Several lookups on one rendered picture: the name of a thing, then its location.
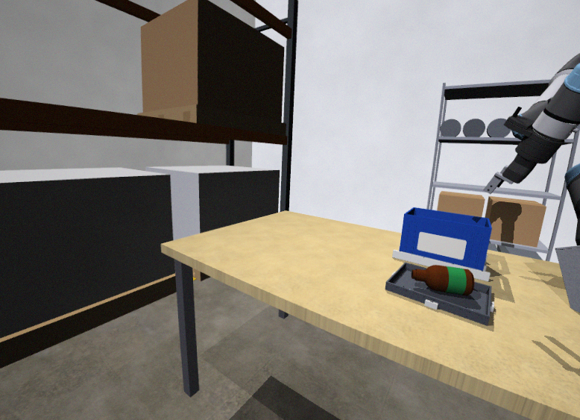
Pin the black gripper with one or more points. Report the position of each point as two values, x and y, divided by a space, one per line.
542 138

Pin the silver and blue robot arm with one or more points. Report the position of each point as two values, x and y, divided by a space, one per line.
561 101

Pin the brown bottle with green label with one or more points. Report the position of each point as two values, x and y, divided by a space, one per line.
446 279

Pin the blue plastic crate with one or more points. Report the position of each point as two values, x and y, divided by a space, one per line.
464 243

